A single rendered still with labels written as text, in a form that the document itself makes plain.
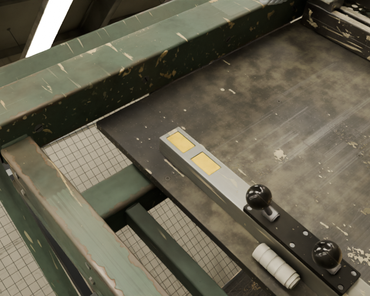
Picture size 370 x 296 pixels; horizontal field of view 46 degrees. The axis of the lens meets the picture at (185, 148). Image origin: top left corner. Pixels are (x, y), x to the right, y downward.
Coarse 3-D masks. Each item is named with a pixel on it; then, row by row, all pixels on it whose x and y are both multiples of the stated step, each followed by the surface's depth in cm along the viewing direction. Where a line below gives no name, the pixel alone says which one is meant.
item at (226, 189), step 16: (176, 128) 87; (160, 144) 86; (176, 160) 84; (192, 176) 82; (208, 176) 79; (224, 176) 79; (208, 192) 80; (224, 192) 76; (240, 192) 77; (224, 208) 78; (240, 208) 74; (240, 224) 77; (256, 224) 73; (272, 240) 71; (288, 256) 70; (304, 272) 68; (320, 288) 67; (352, 288) 65; (368, 288) 65
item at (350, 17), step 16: (320, 0) 115; (336, 0) 112; (304, 16) 121; (320, 16) 117; (336, 16) 114; (352, 16) 114; (320, 32) 120; (336, 32) 116; (352, 32) 112; (368, 32) 109; (352, 48) 114; (368, 48) 111
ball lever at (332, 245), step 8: (328, 240) 57; (312, 248) 58; (320, 248) 57; (328, 248) 56; (336, 248) 56; (312, 256) 58; (320, 256) 56; (328, 256) 56; (336, 256) 56; (320, 264) 57; (328, 264) 56; (336, 264) 56; (336, 272) 66
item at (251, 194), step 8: (256, 184) 63; (248, 192) 63; (256, 192) 62; (264, 192) 62; (248, 200) 63; (256, 200) 62; (264, 200) 62; (256, 208) 62; (264, 208) 63; (272, 208) 72; (264, 216) 72; (272, 216) 71
